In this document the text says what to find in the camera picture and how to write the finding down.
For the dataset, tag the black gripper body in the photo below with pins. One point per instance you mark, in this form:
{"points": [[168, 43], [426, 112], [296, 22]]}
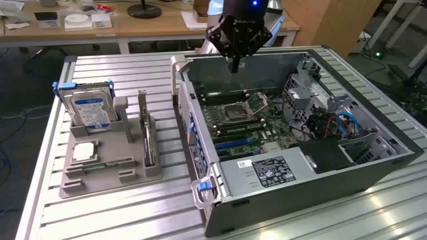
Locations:
{"points": [[244, 30]]}

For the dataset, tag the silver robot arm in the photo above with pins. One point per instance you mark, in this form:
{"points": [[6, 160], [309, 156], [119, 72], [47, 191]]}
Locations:
{"points": [[210, 45]]}

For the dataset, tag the white paper stack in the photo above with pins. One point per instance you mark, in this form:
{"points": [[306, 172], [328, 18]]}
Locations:
{"points": [[194, 21]]}

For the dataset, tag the brown cardboard box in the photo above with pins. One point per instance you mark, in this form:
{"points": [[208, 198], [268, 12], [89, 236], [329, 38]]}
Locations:
{"points": [[201, 7]]}

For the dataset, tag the wooden desk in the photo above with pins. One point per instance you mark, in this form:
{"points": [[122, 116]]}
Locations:
{"points": [[150, 25]]}

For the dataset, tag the wooden cabinet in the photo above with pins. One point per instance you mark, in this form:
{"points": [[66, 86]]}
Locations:
{"points": [[334, 25]]}

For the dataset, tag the black lamp base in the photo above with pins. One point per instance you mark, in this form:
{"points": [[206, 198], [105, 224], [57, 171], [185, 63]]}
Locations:
{"points": [[143, 11]]}

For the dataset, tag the metal disk bay cage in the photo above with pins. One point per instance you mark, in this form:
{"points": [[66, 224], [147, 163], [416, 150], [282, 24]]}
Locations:
{"points": [[301, 95]]}

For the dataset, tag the metal socket cover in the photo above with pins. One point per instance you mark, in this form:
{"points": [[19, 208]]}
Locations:
{"points": [[258, 103]]}

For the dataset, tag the CPU socket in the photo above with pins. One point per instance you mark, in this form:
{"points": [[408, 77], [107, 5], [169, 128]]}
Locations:
{"points": [[236, 112]]}

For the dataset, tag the white labelled box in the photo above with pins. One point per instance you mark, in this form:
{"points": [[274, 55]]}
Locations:
{"points": [[102, 21]]}

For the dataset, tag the red packet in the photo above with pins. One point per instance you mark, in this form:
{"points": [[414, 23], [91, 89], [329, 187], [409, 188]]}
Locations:
{"points": [[105, 8]]}

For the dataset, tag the RAM stick with black chips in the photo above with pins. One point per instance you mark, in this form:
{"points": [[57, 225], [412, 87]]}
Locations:
{"points": [[241, 127]]}

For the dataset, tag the white box with round dish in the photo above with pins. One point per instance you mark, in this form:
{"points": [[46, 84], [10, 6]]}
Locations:
{"points": [[78, 22]]}

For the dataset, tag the green motherboard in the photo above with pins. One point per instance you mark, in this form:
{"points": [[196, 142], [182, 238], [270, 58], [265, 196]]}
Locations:
{"points": [[254, 142]]}

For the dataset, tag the black floor stand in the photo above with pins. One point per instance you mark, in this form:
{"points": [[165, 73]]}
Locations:
{"points": [[401, 72]]}

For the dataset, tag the blue expansion slot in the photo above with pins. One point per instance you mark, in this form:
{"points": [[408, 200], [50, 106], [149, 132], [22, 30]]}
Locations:
{"points": [[232, 144]]}

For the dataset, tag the silver chipset heatsink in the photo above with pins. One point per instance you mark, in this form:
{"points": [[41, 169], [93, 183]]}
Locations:
{"points": [[272, 147]]}

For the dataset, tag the hard disk in blue caddy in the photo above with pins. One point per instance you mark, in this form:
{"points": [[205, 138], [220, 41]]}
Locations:
{"points": [[90, 110]]}

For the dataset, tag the black office chair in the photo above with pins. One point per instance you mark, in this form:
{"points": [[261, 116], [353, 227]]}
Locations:
{"points": [[50, 53]]}

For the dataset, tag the white box with black lid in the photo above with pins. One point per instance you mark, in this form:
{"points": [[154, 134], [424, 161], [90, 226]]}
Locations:
{"points": [[47, 20]]}

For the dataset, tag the grey cup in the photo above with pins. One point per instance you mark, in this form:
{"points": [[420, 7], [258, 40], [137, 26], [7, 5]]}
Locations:
{"points": [[50, 3]]}

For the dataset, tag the small metal disk bay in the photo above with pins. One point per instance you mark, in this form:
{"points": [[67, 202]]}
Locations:
{"points": [[368, 147]]}

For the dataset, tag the grey parts rack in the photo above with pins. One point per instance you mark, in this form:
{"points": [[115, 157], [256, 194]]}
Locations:
{"points": [[107, 150]]}

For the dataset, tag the grey power supply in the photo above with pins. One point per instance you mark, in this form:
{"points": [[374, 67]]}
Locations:
{"points": [[234, 175]]}

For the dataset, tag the white paper slip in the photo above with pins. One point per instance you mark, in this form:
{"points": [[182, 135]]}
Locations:
{"points": [[17, 25]]}

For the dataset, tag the silver CPU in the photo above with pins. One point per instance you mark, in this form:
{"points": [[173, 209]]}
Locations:
{"points": [[83, 152]]}

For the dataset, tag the green RAM stick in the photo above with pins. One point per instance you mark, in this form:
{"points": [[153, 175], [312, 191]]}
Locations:
{"points": [[107, 165]]}

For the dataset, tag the black open PC case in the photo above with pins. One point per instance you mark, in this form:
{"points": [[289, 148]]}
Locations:
{"points": [[301, 200]]}

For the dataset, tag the white desk frame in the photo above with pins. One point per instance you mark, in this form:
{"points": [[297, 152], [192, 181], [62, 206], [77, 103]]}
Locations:
{"points": [[390, 42]]}

